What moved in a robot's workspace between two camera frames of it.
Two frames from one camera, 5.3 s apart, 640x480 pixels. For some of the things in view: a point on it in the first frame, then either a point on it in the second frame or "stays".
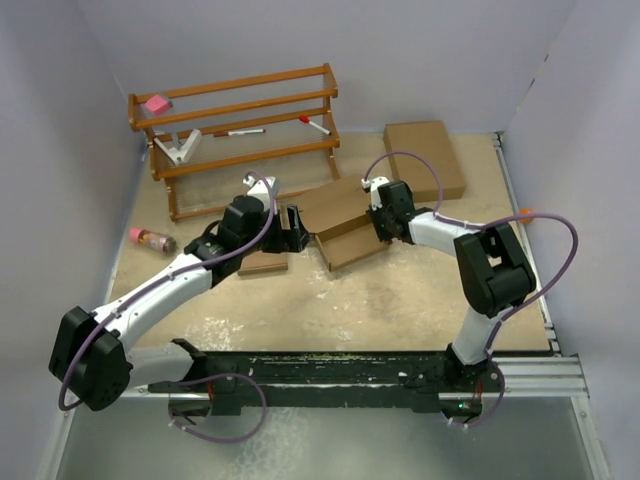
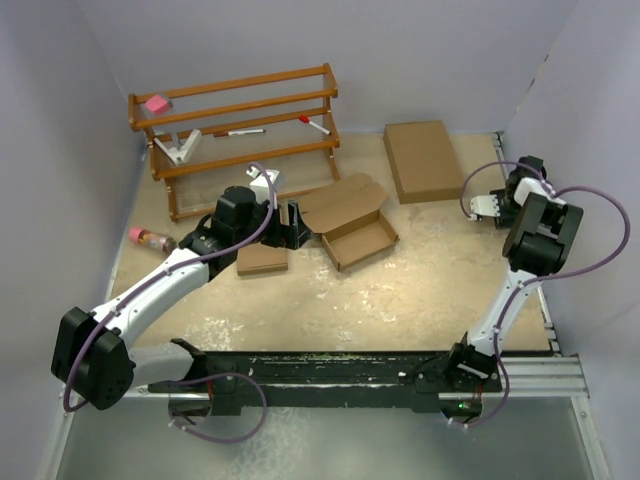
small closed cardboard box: [259, 262] stays
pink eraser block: [157, 104] stays
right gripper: [385, 236] -> [505, 220]
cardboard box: [338, 215] stays
